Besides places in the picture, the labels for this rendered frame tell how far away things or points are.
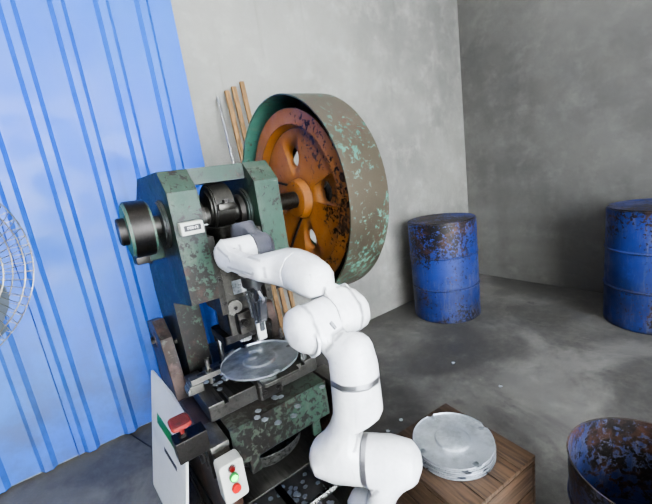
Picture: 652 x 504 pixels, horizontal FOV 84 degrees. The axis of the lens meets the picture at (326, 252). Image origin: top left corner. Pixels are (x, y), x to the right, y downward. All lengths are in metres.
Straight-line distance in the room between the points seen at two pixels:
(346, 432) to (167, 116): 2.13
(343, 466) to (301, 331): 0.31
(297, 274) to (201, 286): 0.50
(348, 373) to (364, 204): 0.63
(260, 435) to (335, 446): 0.58
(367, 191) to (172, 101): 1.66
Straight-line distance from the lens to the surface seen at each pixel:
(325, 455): 0.92
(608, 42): 4.00
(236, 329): 1.41
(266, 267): 0.94
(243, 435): 1.40
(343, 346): 0.79
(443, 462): 1.52
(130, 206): 1.29
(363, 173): 1.25
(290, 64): 3.07
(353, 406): 0.83
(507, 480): 1.56
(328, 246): 1.48
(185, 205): 1.25
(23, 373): 2.60
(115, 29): 2.67
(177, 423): 1.28
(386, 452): 0.90
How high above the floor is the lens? 1.43
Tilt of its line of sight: 13 degrees down
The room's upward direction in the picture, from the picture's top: 8 degrees counter-clockwise
